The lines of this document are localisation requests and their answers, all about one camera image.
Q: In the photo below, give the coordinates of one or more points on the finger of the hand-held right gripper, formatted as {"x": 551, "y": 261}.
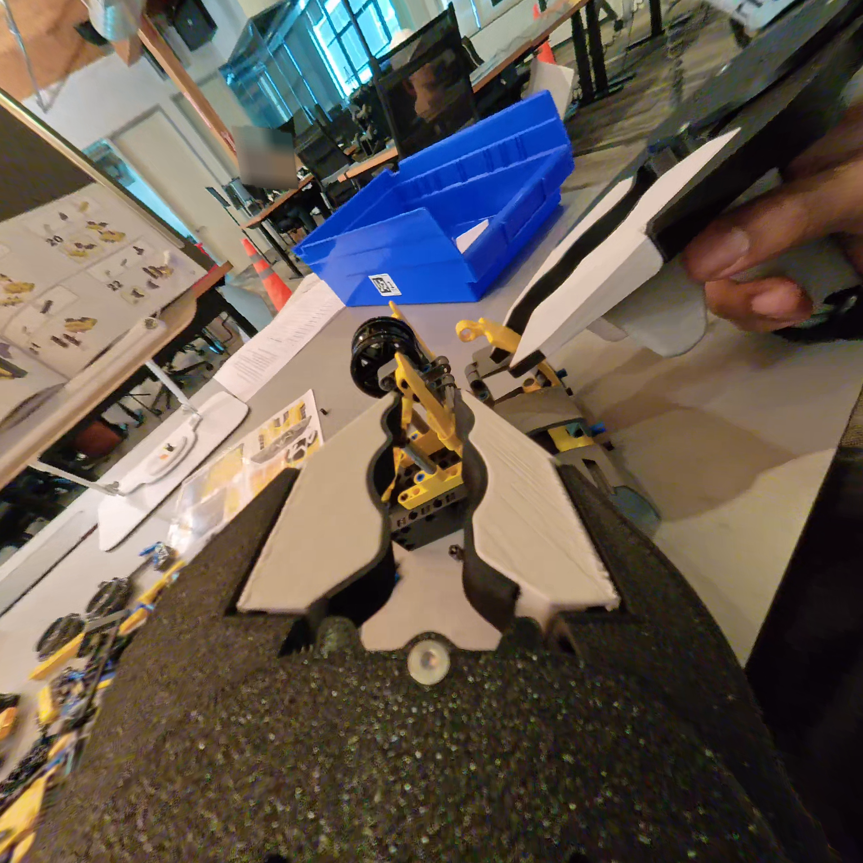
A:
{"x": 603, "y": 205}
{"x": 607, "y": 270}

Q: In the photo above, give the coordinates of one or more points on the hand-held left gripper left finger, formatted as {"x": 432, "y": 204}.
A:
{"x": 317, "y": 532}

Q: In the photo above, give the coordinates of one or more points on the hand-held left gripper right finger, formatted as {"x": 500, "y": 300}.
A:
{"x": 532, "y": 512}

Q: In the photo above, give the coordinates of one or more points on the yellow brick vehicle model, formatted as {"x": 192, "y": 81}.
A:
{"x": 428, "y": 499}

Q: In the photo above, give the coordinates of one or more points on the person's right hand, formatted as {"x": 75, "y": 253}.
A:
{"x": 775, "y": 222}

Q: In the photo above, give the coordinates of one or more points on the yellow black sticker sheet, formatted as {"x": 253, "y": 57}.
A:
{"x": 290, "y": 431}

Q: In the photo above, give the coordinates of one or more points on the white paper slip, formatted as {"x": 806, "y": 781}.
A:
{"x": 472, "y": 236}

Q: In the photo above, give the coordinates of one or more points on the white book stand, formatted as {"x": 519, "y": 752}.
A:
{"x": 135, "y": 519}

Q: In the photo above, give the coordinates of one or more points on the blue plastic bin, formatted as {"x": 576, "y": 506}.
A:
{"x": 418, "y": 263}

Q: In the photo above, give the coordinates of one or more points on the printed paper sheet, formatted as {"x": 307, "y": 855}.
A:
{"x": 283, "y": 337}

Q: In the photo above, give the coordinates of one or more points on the pile of brick parts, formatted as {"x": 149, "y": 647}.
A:
{"x": 108, "y": 597}

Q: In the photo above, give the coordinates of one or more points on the orange traffic cone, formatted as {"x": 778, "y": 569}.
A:
{"x": 273, "y": 286}

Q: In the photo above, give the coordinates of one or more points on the instruction booklet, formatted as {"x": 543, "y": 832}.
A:
{"x": 101, "y": 270}

